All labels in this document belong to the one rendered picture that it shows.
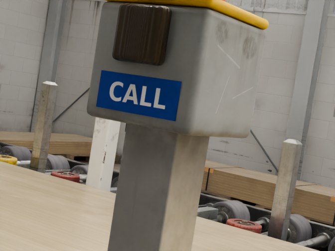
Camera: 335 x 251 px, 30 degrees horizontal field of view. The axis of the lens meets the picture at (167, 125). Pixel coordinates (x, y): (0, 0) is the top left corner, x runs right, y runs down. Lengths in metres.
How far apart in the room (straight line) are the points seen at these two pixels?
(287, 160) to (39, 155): 0.80
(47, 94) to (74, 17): 8.32
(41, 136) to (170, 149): 1.60
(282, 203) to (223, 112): 1.16
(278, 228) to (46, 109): 0.81
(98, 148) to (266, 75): 6.69
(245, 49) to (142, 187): 0.09
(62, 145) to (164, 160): 8.05
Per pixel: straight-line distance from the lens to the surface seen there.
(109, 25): 0.34
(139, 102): 0.32
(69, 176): 1.70
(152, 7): 0.32
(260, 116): 8.20
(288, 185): 1.48
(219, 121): 0.33
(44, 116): 1.92
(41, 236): 1.08
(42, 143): 1.93
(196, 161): 0.35
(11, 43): 9.90
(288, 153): 1.48
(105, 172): 1.62
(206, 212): 1.88
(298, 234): 1.93
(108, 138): 1.60
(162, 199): 0.34
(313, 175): 7.92
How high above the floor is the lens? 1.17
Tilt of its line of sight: 3 degrees down
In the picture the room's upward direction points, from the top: 9 degrees clockwise
